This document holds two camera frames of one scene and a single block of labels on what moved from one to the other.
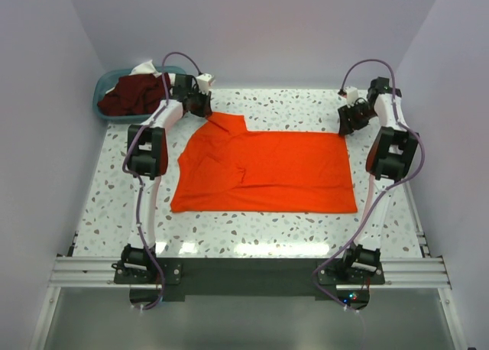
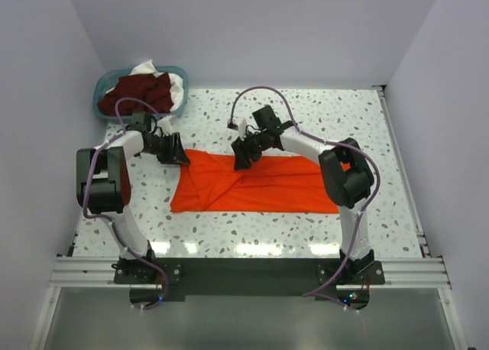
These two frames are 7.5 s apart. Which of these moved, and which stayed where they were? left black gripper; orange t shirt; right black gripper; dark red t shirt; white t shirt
Moved: right black gripper; orange t shirt; left black gripper
Stayed: dark red t shirt; white t shirt
